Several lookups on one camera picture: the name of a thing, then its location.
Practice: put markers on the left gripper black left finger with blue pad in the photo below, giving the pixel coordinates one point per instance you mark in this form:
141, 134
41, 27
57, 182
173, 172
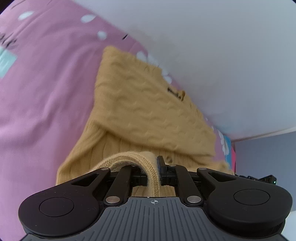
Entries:
121, 188

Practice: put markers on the black device with green light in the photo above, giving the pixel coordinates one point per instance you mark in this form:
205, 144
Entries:
267, 179

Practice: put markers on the pink floral bed sheet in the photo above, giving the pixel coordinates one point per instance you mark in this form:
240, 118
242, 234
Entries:
50, 56

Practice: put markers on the mustard cable knit sweater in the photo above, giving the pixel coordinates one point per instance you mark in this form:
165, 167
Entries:
137, 116

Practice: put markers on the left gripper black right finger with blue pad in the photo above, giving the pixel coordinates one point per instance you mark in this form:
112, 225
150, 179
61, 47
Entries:
178, 177

